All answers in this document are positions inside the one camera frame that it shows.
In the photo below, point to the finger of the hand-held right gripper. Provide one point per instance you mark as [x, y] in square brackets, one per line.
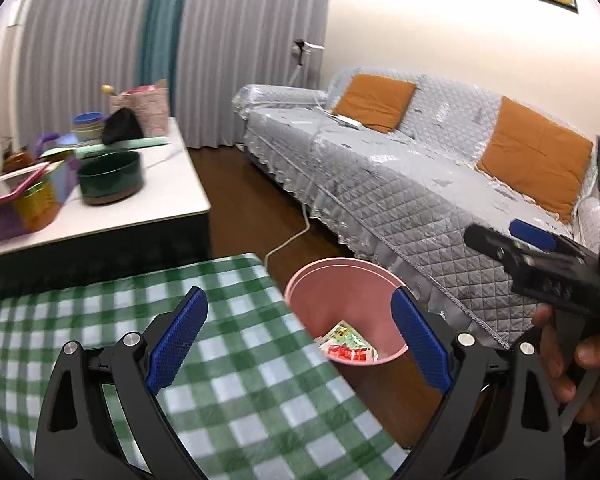
[485, 240]
[530, 232]

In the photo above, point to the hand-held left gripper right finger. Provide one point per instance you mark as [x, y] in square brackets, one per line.
[422, 335]

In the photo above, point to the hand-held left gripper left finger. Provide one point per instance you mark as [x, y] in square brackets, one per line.
[177, 332]

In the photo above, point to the red white packet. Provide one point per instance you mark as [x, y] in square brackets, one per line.
[352, 356]

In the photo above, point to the green snack packet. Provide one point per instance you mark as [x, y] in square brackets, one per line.
[345, 332]

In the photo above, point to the pink plastic basin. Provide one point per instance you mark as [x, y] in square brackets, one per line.
[340, 290]

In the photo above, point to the orange cushion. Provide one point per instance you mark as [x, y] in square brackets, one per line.
[530, 155]
[375, 102]

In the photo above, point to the green checked tablecloth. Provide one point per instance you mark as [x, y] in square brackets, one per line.
[260, 360]

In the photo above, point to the sofa with grey quilted cover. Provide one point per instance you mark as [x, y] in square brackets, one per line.
[380, 180]

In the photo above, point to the white-topped coffee table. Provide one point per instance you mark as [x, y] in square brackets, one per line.
[170, 185]

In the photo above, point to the dark green round bowl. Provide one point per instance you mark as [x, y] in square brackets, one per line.
[110, 177]

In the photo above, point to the white power strip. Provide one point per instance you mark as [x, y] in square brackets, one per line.
[349, 121]

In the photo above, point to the mint green tray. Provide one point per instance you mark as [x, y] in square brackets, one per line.
[145, 141]

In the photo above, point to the colourful striped basket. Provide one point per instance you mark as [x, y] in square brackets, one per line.
[10, 220]

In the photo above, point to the black hat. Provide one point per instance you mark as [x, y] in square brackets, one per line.
[122, 127]

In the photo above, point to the lavender plate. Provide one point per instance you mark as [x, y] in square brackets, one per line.
[70, 141]

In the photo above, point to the stack of pastel bowls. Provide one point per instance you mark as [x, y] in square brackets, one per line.
[87, 127]

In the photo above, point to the pink woven basket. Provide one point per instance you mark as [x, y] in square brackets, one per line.
[150, 105]

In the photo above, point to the brown teapot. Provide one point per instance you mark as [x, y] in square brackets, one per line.
[17, 162]

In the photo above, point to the yellow knobbed stick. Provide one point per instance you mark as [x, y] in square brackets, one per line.
[108, 90]

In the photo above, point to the white floor stand lamp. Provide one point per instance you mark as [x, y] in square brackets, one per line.
[300, 50]

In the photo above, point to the grey curtain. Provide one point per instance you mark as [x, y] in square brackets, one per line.
[90, 35]
[240, 50]

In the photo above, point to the teal curtain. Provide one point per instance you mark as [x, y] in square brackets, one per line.
[162, 20]

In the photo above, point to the white standing air conditioner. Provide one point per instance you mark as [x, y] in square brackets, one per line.
[10, 50]

